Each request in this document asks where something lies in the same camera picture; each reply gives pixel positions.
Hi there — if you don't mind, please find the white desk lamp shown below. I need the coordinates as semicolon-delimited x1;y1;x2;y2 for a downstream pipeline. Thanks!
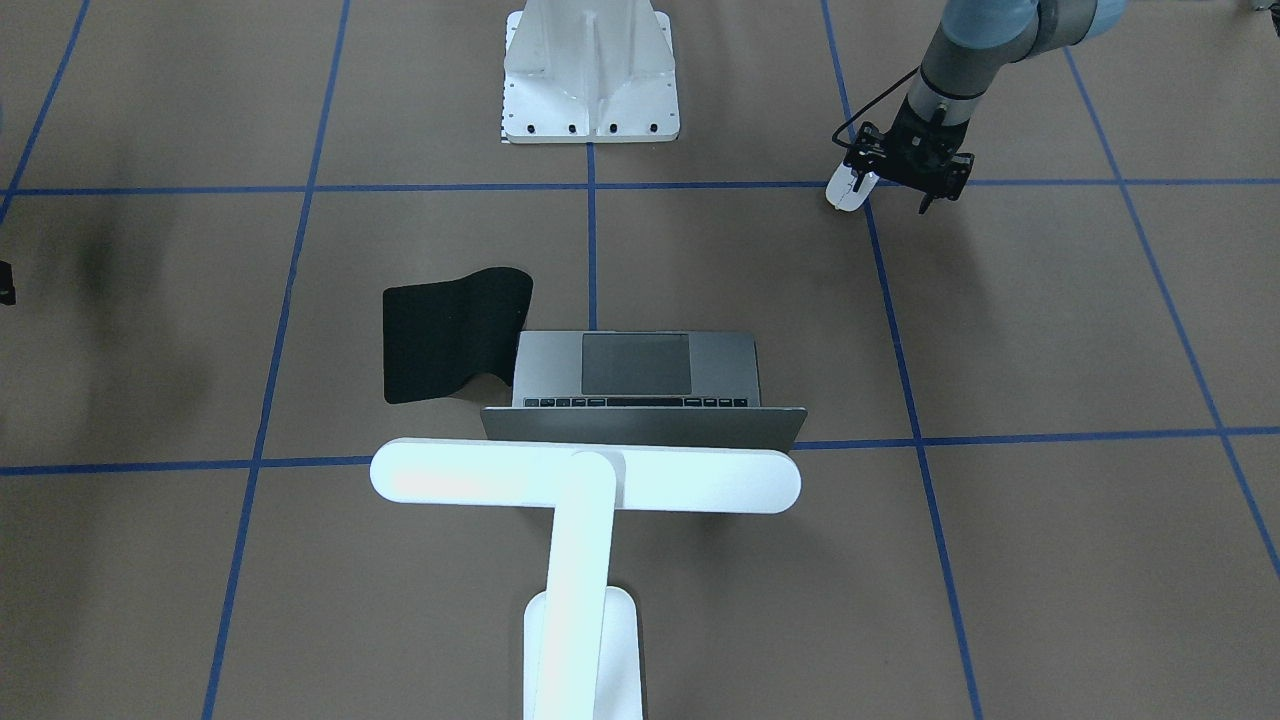
370;438;803;719

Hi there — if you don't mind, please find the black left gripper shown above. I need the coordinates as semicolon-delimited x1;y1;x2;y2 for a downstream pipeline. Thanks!
842;95;977;215

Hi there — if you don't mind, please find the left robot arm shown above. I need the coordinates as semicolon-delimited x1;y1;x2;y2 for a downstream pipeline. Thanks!
826;1;1128;211

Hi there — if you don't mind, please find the white computer mouse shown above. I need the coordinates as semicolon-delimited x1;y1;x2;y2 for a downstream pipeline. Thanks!
824;163;881;213

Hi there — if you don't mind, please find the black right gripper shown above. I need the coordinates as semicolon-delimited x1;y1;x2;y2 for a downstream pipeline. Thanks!
0;260;17;306

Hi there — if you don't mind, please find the grey laptop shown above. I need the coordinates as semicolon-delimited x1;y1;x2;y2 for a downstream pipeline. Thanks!
481;331;808;452

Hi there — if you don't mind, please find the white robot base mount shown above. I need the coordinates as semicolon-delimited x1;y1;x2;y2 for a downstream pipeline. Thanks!
500;1;681;143

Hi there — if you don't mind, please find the black mouse pad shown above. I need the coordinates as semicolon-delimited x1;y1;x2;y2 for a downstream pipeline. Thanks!
381;266;534;404

